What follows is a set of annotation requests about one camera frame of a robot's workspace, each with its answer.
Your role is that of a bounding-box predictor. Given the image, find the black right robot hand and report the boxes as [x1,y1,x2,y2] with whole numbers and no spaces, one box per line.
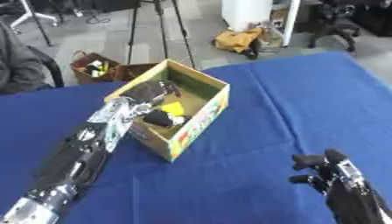
[288,148,392,224]

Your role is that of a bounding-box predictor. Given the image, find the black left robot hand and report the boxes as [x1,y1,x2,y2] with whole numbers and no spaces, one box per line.
[119,80,193,130]

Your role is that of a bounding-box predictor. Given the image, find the brown cardboard box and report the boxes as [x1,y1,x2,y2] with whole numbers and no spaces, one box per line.
[111,62,161,83]

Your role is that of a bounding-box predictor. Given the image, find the tan cardboard box green inside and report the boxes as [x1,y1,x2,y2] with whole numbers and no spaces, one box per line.
[102,59,233,163]

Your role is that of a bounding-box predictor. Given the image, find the yellow block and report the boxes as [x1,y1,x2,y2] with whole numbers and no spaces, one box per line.
[159,101,187,116]

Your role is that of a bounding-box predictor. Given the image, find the brown wicker basket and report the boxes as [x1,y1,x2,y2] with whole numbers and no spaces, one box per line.
[68,49,123,85]

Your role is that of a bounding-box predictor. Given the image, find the black tripod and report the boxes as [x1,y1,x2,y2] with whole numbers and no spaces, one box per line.
[123,0,200,70]

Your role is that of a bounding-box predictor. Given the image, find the yellow bag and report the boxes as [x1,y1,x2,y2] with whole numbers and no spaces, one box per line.
[211,27,265,54]

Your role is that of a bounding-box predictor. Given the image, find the white cabinet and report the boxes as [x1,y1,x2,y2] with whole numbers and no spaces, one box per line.
[220,0,276,32]

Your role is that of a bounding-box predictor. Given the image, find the person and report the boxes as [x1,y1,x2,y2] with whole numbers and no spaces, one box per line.
[0,21,49,95]

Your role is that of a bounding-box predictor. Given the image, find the white chair base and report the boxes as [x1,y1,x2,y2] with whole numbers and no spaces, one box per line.
[7,0,60,29]

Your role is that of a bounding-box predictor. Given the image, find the black office chair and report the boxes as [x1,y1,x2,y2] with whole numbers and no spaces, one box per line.
[304,0,363,53]

